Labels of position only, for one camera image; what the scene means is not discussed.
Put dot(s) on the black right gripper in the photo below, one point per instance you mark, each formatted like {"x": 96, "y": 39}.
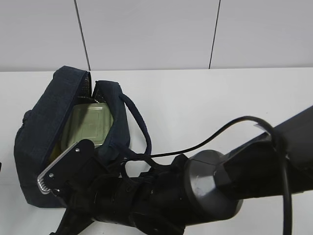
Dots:
{"x": 108, "y": 199}

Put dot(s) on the yellow toy pumpkin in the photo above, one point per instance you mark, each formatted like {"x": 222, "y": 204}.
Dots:
{"x": 56, "y": 151}

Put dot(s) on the green lid glass food container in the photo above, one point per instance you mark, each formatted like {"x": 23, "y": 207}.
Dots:
{"x": 87, "y": 121}

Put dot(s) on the dark blue fabric lunch bag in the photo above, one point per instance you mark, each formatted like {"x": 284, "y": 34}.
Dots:
{"x": 43, "y": 125}

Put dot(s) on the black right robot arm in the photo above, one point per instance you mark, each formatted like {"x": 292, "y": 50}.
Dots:
{"x": 207, "y": 187}

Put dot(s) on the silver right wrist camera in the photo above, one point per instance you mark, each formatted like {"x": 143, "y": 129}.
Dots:
{"x": 75, "y": 169}

